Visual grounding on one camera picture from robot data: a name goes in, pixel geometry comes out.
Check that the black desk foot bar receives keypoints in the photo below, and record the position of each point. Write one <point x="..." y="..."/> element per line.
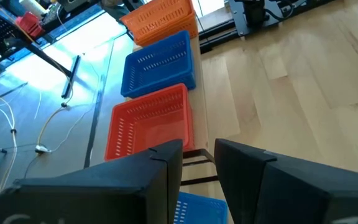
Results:
<point x="71" y="77"/>

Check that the black desk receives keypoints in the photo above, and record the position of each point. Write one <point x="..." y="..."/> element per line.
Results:
<point x="48" y="59"/>

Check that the white power plug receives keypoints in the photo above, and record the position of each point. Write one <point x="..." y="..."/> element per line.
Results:
<point x="42" y="149"/>

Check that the red storage bin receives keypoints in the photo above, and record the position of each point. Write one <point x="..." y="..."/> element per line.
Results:
<point x="30" y="25"/>

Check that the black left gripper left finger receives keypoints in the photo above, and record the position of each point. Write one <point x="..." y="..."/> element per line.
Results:
<point x="104" y="193"/>

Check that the white paper roll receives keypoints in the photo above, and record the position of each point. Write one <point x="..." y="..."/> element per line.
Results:
<point x="33" y="6"/>

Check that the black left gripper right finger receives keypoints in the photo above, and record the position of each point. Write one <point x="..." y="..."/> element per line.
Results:
<point x="291" y="196"/>

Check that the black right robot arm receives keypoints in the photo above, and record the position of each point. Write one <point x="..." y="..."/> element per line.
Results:
<point x="255" y="14"/>

